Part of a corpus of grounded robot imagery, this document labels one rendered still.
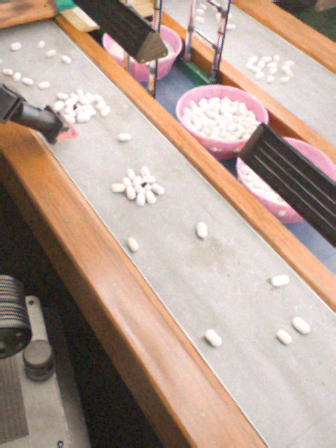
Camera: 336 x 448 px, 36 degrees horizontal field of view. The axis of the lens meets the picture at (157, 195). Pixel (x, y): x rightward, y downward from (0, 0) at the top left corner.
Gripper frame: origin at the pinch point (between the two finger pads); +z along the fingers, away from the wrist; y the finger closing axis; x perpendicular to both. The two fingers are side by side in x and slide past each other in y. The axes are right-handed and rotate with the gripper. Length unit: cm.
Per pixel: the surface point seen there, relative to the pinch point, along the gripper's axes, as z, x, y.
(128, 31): -12.4, -31.5, -9.5
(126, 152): 9.1, -4.7, -11.1
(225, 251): 12, -6, -51
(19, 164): -13.5, 11.2, -4.9
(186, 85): 42, -25, 15
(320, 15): 230, -102, 124
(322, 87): 63, -51, -13
